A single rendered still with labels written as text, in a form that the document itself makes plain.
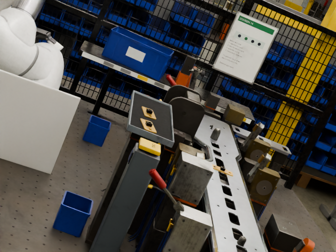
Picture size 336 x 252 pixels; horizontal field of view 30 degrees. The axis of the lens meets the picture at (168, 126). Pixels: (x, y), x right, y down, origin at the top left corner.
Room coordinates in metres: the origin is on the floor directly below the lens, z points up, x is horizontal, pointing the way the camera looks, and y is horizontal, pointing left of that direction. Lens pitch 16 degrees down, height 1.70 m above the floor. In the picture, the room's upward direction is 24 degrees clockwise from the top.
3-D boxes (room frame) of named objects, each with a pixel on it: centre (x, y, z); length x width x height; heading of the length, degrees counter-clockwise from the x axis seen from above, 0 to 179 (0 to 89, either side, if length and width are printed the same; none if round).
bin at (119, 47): (2.96, 0.27, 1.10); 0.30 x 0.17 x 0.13; 89
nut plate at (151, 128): (1.73, 0.05, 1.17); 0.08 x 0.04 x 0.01; 20
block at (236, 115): (2.87, -0.26, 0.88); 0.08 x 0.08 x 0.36; 8
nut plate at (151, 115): (1.85, 0.07, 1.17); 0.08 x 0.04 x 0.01; 17
